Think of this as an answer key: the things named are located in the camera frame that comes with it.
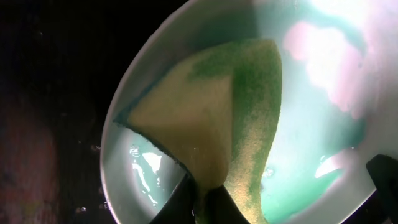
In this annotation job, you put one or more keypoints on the green sponge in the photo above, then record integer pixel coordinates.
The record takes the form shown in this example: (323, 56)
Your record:
(216, 114)

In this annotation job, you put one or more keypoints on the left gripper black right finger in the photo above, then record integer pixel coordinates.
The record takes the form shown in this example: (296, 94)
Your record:
(222, 209)

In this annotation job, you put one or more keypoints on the round black tray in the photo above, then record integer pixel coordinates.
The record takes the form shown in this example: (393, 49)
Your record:
(61, 62)

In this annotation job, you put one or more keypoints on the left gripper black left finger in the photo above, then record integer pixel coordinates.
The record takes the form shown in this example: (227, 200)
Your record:
(179, 207)

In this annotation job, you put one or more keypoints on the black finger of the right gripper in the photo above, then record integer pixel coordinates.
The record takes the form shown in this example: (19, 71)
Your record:
(383, 172)

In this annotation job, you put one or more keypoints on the green plate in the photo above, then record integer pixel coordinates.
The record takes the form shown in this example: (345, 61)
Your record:
(339, 105)

